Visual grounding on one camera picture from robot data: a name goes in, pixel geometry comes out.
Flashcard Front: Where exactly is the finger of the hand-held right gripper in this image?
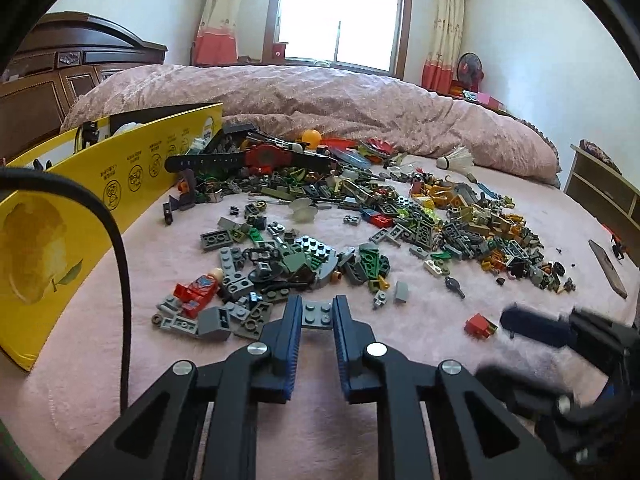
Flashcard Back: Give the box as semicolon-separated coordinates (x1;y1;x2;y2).
501;304;573;348
472;364;576;418

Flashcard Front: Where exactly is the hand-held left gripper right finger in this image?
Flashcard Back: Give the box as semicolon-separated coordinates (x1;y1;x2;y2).
332;294;571;480

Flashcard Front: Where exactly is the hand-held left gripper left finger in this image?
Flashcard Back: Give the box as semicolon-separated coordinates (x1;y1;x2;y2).
60;294;304;480

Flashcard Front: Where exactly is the small grey toy brick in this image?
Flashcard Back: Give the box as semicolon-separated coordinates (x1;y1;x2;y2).
301;300;335;331

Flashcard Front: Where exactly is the red toy brick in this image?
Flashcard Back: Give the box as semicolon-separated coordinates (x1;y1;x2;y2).
464;312;498;342

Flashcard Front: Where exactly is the yellow cardboard box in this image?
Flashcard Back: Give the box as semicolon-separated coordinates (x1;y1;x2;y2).
0;102;224;372

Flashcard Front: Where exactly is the smartphone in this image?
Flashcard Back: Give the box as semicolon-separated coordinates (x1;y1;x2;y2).
588;239;628;300

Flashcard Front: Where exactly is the red toy minifigure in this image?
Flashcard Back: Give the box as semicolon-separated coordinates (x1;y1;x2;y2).
172;267;223;318

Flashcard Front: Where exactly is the pile of toy bricks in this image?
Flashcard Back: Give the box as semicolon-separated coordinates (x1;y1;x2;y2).
152;125;578;343

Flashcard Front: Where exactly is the pink bed sheet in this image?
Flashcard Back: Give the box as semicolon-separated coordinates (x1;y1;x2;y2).
0;150;640;480

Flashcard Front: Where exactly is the wooden shelf unit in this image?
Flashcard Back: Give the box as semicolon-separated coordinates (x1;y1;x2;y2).
564;144;640;251

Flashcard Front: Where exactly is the white badminton shuttlecock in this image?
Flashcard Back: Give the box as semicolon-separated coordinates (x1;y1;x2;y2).
436;146;476;171

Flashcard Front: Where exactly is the red black wristwatch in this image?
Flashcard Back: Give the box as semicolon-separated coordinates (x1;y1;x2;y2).
165;142;340;173

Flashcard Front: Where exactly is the pink quilt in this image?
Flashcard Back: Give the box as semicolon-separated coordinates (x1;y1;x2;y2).
60;64;561;188

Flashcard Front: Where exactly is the red electric fan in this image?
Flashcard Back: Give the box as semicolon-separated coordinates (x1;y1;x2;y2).
457;51;485;92

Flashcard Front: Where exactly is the cream red curtain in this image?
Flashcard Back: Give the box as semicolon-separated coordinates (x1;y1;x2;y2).
421;0;466;92
192;0;249;67

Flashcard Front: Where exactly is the window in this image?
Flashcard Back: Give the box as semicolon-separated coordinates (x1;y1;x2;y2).
262;0;415;78

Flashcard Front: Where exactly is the brown wooden headboard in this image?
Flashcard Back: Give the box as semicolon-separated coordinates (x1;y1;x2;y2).
0;12;168;163

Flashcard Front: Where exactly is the black cable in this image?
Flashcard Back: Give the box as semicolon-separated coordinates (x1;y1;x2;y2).
0;167;132;411

